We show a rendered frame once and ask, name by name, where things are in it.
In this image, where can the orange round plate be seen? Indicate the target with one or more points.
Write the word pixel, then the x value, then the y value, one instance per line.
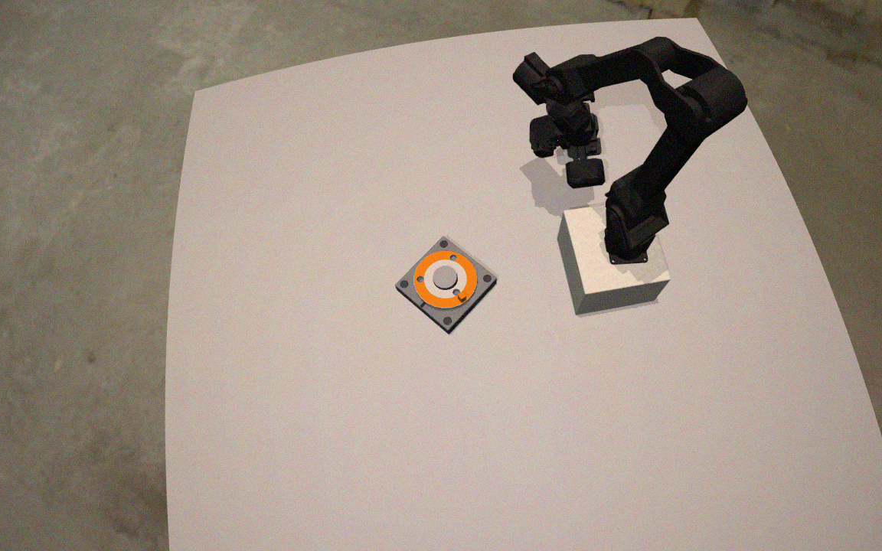
pixel 445 299

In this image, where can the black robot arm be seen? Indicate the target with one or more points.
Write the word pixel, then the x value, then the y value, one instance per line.
pixel 635 209

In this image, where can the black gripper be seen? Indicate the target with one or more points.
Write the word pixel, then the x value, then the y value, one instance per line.
pixel 584 172

